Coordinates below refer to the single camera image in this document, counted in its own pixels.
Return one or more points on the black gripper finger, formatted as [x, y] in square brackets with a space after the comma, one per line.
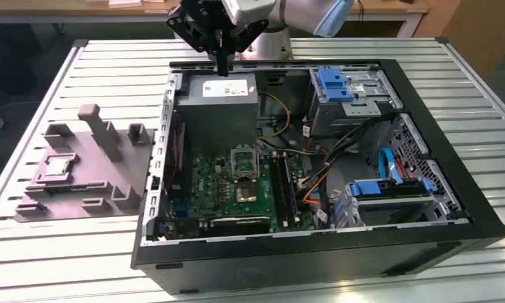
[248, 34]
[189, 28]

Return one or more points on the silver CPU green edge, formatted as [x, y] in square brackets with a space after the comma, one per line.
[58, 167]

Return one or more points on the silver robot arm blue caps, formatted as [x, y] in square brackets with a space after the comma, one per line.
[273, 47]

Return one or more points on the CPU socket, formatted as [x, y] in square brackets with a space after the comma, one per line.
[245, 193]

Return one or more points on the white cardboard box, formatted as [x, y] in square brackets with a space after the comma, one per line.
[125, 3]

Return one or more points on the grey power supply unit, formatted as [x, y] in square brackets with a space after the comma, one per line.
[218, 123]

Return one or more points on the metal optical drive cage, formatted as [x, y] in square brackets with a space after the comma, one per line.
[361, 109]

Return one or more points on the green motherboard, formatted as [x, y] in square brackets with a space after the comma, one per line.
[210, 167]

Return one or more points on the dark office chair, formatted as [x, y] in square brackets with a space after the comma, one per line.
[8, 57]

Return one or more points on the black RAM slot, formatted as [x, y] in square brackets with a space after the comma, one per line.
[290, 186]
[280, 189]

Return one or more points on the grey plastic parts rack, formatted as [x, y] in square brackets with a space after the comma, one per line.
[96, 176]

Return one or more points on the wooden cabinet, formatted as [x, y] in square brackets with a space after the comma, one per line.
[476, 31]

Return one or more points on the blue disk carrier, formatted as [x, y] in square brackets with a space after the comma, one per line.
[368, 188]

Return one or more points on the blue motherboard connector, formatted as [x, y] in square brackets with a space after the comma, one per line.
[181, 211]

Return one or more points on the black graphics card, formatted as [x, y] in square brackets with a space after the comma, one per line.
[240, 222]

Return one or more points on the blue VGA port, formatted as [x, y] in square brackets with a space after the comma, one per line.
[161, 228]

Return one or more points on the metal disk cage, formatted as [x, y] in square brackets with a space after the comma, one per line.
[440, 205]

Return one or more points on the black PC case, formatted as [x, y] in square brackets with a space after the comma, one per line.
[277, 268]

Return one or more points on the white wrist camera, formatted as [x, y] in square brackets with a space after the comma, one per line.
[248, 11]

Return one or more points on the blue plastic drive bracket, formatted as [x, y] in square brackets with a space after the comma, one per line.
[334, 85]

